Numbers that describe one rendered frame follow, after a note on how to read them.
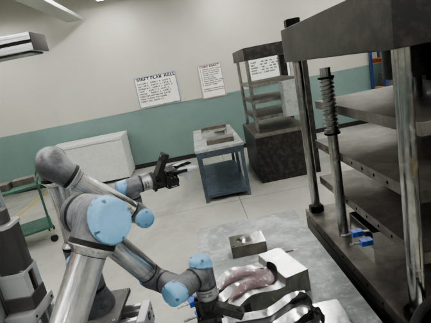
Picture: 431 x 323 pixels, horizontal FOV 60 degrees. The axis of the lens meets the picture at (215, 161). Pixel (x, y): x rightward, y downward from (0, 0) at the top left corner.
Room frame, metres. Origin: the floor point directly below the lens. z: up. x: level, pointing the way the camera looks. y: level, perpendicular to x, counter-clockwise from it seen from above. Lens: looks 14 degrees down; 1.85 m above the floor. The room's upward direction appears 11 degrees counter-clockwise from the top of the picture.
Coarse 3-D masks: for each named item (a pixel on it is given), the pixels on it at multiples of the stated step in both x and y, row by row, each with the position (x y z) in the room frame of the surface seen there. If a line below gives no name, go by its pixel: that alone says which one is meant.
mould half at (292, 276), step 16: (272, 256) 1.66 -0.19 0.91; (288, 256) 1.63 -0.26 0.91; (224, 272) 1.63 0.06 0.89; (288, 272) 1.49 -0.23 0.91; (304, 272) 1.49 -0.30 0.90; (256, 288) 1.44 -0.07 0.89; (272, 288) 1.45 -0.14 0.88; (288, 288) 1.46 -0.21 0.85; (304, 288) 1.48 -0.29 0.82; (240, 304) 1.38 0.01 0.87; (256, 304) 1.40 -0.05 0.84; (272, 304) 1.43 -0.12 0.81
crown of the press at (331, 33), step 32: (352, 0) 1.39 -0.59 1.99; (384, 0) 1.17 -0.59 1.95; (416, 0) 1.14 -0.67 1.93; (288, 32) 2.26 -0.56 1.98; (320, 32) 1.74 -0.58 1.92; (352, 32) 1.41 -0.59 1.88; (384, 32) 1.19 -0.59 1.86; (416, 32) 1.14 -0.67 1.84; (384, 64) 1.80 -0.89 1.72; (416, 64) 1.69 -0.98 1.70; (416, 96) 1.74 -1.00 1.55
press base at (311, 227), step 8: (312, 224) 2.31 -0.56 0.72; (312, 232) 2.32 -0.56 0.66; (320, 240) 2.17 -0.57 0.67; (328, 248) 2.02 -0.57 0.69; (336, 256) 1.89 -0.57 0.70; (344, 264) 1.77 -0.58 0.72; (344, 272) 1.79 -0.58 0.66; (352, 272) 1.68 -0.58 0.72; (352, 280) 1.69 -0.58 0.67; (360, 288) 1.59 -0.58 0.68; (368, 296) 1.51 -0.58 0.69; (376, 304) 1.43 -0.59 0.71; (376, 312) 1.44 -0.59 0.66; (384, 312) 1.36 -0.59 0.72; (384, 320) 1.37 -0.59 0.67; (392, 320) 1.30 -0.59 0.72
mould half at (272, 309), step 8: (288, 296) 1.30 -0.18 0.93; (280, 304) 1.28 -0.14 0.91; (304, 304) 1.22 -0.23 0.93; (320, 304) 1.30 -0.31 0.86; (328, 304) 1.29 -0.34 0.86; (336, 304) 1.28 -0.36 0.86; (248, 312) 1.30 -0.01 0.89; (256, 312) 1.30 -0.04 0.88; (264, 312) 1.29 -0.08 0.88; (272, 312) 1.27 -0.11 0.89; (288, 312) 1.22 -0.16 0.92; (296, 312) 1.19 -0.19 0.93; (304, 312) 1.18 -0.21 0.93; (328, 312) 1.25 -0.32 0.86; (336, 312) 1.24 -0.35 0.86; (344, 312) 1.23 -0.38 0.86; (232, 320) 1.27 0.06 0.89; (240, 320) 1.26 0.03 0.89; (280, 320) 1.20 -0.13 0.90; (288, 320) 1.18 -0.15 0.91; (320, 320) 1.12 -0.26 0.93; (328, 320) 1.20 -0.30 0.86; (336, 320) 1.19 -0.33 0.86; (344, 320) 1.18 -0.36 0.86
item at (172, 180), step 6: (168, 168) 1.61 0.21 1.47; (174, 168) 1.60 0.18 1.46; (150, 174) 1.56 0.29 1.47; (162, 174) 1.58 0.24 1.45; (168, 174) 1.56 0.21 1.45; (156, 180) 1.59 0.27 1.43; (162, 180) 1.58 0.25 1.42; (168, 180) 1.57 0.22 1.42; (174, 180) 1.58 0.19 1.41; (156, 186) 1.56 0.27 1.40; (162, 186) 1.59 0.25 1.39; (168, 186) 1.57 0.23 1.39; (174, 186) 1.58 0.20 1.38
